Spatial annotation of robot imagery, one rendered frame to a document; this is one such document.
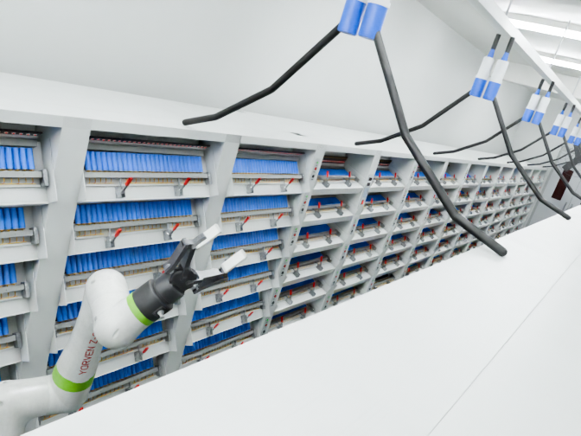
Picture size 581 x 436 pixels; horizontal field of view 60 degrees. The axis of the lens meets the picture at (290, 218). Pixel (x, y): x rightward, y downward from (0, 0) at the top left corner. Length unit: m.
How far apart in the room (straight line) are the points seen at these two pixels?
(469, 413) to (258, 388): 0.24
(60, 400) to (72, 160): 0.71
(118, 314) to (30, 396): 0.46
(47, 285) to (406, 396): 1.44
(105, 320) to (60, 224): 0.53
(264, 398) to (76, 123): 1.28
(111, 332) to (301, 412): 0.86
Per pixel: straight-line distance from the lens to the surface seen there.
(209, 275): 1.30
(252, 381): 0.51
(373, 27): 1.55
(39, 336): 1.95
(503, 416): 0.65
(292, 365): 0.55
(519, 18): 4.37
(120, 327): 1.30
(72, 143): 1.67
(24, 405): 1.66
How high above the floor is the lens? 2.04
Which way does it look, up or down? 16 degrees down
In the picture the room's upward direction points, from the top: 17 degrees clockwise
